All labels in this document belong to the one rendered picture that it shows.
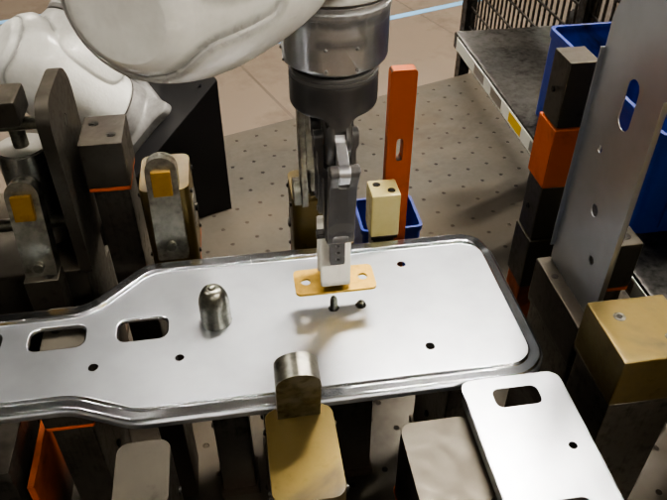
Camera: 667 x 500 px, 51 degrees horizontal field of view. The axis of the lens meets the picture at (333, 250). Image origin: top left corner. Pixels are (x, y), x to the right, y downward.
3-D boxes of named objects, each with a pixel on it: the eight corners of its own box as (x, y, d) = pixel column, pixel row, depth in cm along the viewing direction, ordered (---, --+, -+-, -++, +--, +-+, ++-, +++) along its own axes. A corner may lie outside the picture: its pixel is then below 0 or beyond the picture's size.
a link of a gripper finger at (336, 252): (343, 215, 66) (348, 234, 63) (343, 257, 69) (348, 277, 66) (328, 217, 65) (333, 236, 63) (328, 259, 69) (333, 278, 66)
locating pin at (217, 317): (202, 343, 73) (195, 298, 69) (202, 321, 76) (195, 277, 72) (233, 339, 74) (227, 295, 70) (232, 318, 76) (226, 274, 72)
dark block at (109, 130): (141, 386, 105) (75, 145, 78) (144, 352, 110) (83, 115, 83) (175, 382, 106) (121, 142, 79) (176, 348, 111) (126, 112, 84)
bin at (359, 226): (360, 271, 125) (361, 231, 120) (350, 237, 133) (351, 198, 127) (419, 265, 127) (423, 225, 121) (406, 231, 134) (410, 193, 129)
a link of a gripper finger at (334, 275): (349, 225, 67) (350, 229, 67) (348, 280, 72) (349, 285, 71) (319, 228, 67) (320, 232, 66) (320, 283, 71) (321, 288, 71)
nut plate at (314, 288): (296, 297, 71) (296, 289, 70) (292, 273, 74) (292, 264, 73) (377, 289, 72) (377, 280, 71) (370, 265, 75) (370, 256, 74)
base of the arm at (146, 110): (77, 156, 143) (54, 143, 139) (144, 72, 140) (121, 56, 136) (99, 200, 130) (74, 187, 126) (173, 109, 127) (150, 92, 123)
